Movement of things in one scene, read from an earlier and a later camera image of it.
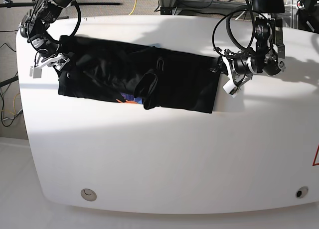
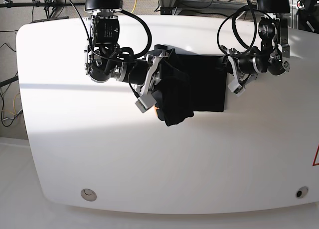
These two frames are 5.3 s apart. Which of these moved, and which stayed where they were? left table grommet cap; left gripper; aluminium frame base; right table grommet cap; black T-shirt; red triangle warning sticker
Moved: left gripper; black T-shirt
Stayed: red triangle warning sticker; left table grommet cap; right table grommet cap; aluminium frame base
